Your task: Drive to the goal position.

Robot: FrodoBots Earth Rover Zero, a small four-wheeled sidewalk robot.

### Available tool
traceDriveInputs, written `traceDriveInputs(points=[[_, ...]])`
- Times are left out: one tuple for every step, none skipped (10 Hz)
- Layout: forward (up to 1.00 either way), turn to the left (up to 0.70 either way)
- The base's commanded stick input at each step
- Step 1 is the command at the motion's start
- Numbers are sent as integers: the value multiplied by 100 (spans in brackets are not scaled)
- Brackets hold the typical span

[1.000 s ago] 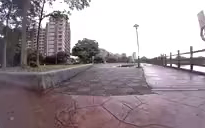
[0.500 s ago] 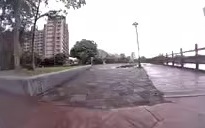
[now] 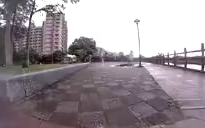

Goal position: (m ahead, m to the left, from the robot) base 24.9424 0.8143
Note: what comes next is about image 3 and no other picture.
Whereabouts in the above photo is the river water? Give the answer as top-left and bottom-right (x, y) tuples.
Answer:
(176, 63), (205, 74)

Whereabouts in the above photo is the chequered paved plaza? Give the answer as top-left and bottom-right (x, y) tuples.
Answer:
(0, 61), (191, 128)

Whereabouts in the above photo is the grass strip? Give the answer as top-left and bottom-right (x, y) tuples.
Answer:
(0, 62), (78, 76)

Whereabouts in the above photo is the street lamp pole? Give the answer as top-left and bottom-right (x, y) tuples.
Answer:
(133, 18), (144, 68)

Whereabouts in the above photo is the round dark tree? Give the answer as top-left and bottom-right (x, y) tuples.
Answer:
(67, 36), (98, 63)

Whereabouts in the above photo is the row of trees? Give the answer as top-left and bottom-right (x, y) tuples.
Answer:
(0, 0), (80, 69)

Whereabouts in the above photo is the red stone paved path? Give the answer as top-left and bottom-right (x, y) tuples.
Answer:
(141, 62), (205, 128)

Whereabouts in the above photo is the low stone wall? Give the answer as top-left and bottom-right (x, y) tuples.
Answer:
(0, 62), (90, 104)

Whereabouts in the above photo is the wooden rail fence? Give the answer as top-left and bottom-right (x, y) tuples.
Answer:
(142, 42), (205, 73)

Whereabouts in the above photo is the tall pink apartment building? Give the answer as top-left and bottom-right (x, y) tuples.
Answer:
(27, 11), (69, 56)

